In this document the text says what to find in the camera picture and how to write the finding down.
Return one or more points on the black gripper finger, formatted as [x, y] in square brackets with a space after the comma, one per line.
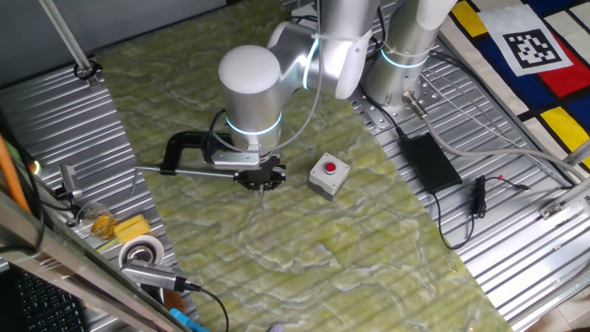
[250, 181]
[272, 181]

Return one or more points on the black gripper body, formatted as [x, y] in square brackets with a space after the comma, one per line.
[271, 166]

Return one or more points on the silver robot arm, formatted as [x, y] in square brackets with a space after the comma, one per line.
[251, 92]

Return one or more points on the grey box with red button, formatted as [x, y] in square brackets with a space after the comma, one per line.
[322, 177]

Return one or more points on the green marble pattern mat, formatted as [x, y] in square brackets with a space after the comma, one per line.
[299, 253]

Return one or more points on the black C-clamp with threaded rod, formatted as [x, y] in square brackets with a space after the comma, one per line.
[173, 147]

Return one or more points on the white tape roll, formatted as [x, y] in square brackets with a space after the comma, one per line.
[156, 245]

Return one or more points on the yellow sponge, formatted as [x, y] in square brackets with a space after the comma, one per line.
[133, 228]

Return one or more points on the small purple object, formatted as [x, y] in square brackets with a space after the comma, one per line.
[275, 328]

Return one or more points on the clear cup with amber liquid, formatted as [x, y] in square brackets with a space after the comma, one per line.
[103, 226]

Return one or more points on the blue plastic object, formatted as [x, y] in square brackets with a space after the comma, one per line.
[184, 320]

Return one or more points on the black power adapter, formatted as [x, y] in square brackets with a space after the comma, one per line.
[431, 163]

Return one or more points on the slanted aluminium pole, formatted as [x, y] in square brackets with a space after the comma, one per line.
[64, 32]

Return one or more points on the orange pole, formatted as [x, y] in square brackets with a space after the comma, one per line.
[11, 177]

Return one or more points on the black keyboard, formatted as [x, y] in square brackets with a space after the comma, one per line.
[46, 309]

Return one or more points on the fiducial marker board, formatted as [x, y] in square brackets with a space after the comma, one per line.
[530, 87]

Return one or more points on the white paper fiducial marker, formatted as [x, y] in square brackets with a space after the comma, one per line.
[530, 48]

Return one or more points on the aluminium profile bar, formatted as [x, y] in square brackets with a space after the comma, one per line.
[578, 154]
[564, 200]

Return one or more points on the wrist camera with silver bracket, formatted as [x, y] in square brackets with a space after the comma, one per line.
[235, 160]

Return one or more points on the perforated steel base plate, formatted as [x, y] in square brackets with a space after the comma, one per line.
[373, 113]

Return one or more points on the large silver camera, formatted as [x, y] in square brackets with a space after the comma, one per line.
[152, 274]

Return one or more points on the small silver camera on stand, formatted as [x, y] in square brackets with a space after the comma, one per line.
[69, 177]

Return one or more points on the steel frame beam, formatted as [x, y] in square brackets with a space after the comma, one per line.
[69, 267]

